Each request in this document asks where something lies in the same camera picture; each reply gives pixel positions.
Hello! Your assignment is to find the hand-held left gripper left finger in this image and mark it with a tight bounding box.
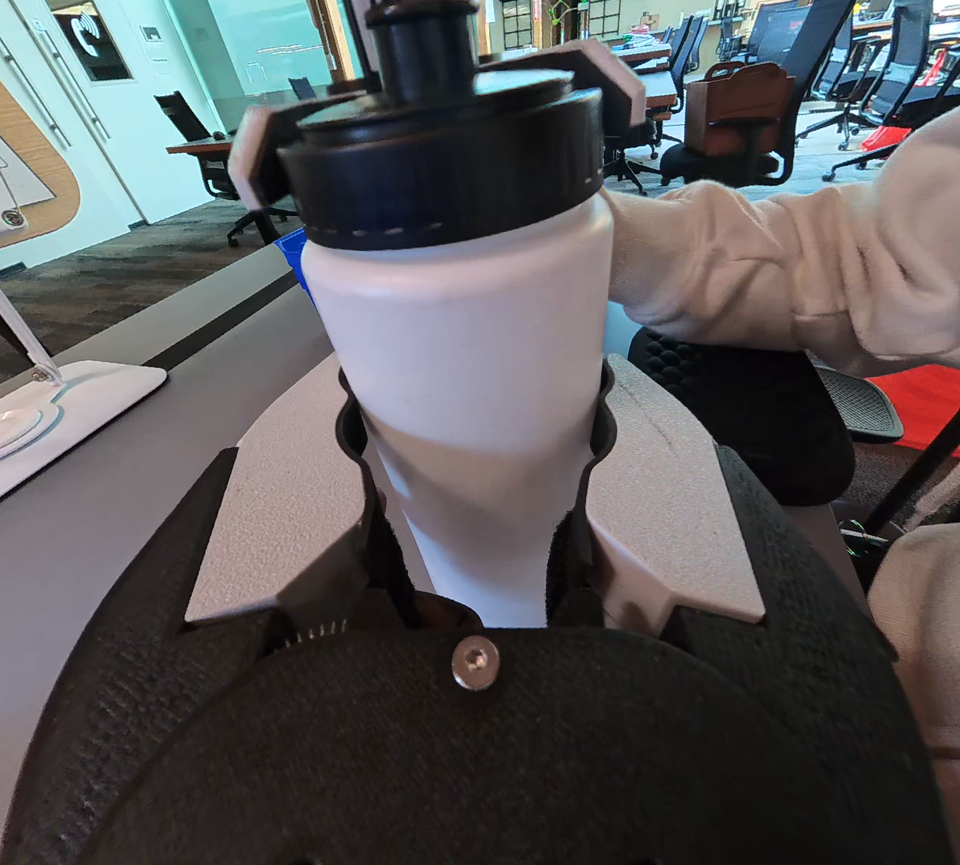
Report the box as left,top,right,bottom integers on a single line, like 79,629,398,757
183,351,384,630

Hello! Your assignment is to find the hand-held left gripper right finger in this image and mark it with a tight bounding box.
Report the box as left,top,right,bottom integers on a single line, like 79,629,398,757
581,353,768,637

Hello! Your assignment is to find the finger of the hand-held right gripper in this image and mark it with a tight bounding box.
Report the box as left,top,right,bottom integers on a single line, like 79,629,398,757
228,88,361,212
480,38,648,131

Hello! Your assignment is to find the blue plastic bin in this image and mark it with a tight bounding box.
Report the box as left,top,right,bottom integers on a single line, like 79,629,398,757
273,235,320,315

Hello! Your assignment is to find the black bottle lid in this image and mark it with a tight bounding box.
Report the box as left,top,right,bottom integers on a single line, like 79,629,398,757
277,0,605,251

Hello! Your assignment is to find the white plastic bottle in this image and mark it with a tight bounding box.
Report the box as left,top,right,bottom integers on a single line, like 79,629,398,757
300,186,616,630

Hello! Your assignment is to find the person's right forearm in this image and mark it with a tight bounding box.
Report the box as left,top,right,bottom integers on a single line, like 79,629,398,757
603,107,960,379

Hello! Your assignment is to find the person's left hand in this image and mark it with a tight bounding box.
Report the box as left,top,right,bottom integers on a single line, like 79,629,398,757
412,591,485,631

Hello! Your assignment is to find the wood-top office desk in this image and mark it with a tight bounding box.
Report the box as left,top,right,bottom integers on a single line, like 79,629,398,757
166,133,260,244

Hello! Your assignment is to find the black office chair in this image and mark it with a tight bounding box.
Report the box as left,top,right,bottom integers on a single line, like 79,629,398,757
153,91,297,247

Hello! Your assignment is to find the black round pad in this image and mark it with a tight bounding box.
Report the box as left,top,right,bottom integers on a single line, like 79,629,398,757
628,326,856,508

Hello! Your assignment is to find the brown wooden caddy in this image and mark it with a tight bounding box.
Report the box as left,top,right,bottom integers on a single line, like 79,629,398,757
686,61,796,157

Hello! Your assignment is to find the white door with window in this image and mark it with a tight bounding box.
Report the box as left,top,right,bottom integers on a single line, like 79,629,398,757
0,0,204,229

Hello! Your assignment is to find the row of black office chairs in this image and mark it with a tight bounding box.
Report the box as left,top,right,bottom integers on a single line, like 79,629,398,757
600,0,960,195

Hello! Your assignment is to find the grey mesh office chair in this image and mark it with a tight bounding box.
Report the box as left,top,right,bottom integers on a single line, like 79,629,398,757
813,364,960,536

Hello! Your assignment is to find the instruction sign stand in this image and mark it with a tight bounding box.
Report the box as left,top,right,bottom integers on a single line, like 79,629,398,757
0,77,168,499

